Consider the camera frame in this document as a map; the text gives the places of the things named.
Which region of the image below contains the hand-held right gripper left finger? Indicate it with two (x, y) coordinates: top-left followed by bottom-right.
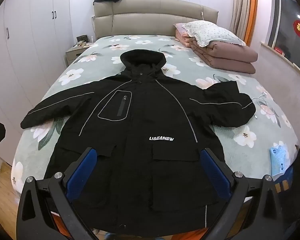
(16, 147), (98, 240)

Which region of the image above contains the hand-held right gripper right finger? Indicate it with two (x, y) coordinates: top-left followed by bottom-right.
(200, 147), (284, 240)

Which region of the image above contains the black hooded jacket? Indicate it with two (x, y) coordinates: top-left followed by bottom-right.
(20, 50), (257, 236)

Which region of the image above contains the light blue tissue packet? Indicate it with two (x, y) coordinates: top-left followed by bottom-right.
(270, 144), (295, 177)

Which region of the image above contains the person's dark clothing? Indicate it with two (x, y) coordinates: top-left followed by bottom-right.
(281, 134), (300, 240)

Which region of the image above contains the white wardrobe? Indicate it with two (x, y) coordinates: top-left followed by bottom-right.
(0, 0), (76, 160)

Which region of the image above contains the beige nightstand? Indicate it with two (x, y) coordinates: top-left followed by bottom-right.
(65, 44), (91, 67)

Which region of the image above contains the folded pink quilt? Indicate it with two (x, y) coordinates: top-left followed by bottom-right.
(173, 23), (258, 75)

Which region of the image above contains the green floral blanket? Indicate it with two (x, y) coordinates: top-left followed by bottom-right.
(11, 35), (300, 207)

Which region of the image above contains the white floral pillow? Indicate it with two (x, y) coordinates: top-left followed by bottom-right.
(182, 20), (246, 48)

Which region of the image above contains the orange curtain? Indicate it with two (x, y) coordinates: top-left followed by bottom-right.
(247, 0), (260, 53)

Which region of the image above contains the beige bed headboard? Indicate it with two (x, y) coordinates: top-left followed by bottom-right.
(93, 0), (219, 40)

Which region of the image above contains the beige curtain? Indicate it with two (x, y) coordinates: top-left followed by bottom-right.
(233, 0), (252, 44)

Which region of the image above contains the dark window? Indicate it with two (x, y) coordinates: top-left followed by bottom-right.
(270, 0), (300, 66)

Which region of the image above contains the white charging cable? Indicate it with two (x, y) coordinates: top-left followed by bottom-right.
(252, 92), (276, 121)

